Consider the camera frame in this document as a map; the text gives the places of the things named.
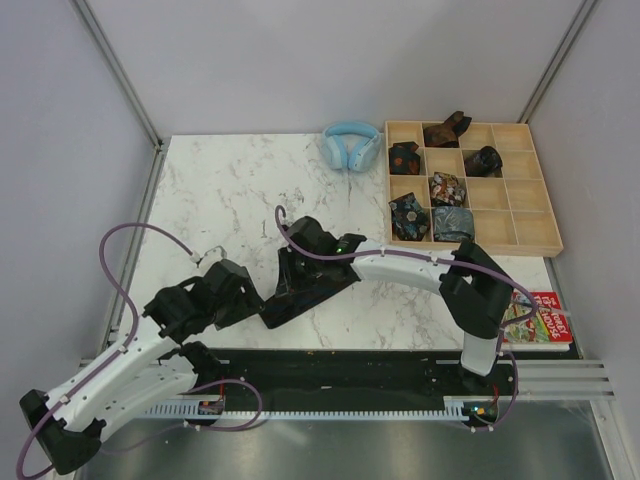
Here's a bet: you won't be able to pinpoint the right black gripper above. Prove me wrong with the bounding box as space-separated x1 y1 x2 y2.
275 246 322 297

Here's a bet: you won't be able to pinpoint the dark blue striped tie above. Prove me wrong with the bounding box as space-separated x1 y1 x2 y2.
259 286 333 329

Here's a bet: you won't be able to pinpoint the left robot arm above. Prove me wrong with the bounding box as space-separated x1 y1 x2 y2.
20 259 265 475

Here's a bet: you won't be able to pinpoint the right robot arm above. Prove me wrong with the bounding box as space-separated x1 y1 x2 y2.
261 216 514 394

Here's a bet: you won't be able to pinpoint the blue hexagon rolled tie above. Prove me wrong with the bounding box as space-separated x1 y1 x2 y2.
389 192 431 242

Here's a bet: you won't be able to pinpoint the light blue headphones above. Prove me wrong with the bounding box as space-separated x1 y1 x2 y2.
321 122 383 173

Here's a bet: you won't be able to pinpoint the black orange-dotted rolled tie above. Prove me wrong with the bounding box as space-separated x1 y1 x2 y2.
388 141 421 175

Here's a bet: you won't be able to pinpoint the grey blue rolled tie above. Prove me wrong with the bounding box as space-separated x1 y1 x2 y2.
433 206 475 242

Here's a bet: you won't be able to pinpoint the colourful patchwork rolled tie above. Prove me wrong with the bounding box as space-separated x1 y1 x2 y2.
430 172 467 207

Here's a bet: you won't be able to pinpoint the brown rolled tie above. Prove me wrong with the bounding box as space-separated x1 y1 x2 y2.
423 111 472 148

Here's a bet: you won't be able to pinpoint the dark glossy rolled tie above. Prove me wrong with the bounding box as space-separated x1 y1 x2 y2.
464 145 503 177

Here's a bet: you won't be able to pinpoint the wooden compartment tray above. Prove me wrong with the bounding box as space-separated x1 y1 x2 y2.
383 120 564 258

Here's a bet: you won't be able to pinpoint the red children's book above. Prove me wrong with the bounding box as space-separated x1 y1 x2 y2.
503 291 573 352

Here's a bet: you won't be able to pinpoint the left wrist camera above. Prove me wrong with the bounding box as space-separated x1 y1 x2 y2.
199 245 228 266

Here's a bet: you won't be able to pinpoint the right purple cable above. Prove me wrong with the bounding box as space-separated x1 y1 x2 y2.
274 204 539 434

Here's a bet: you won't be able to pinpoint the purple cable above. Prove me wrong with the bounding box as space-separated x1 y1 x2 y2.
274 204 539 434
17 222 266 476

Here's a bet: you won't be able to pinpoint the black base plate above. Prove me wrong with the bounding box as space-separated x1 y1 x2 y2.
159 348 521 416

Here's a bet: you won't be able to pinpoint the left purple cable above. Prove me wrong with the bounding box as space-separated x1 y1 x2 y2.
17 222 266 476

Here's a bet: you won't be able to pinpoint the white slotted cable duct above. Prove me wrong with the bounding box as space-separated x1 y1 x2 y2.
138 397 499 425

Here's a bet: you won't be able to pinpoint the aluminium rail frame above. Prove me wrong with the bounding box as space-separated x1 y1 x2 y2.
47 144 617 480

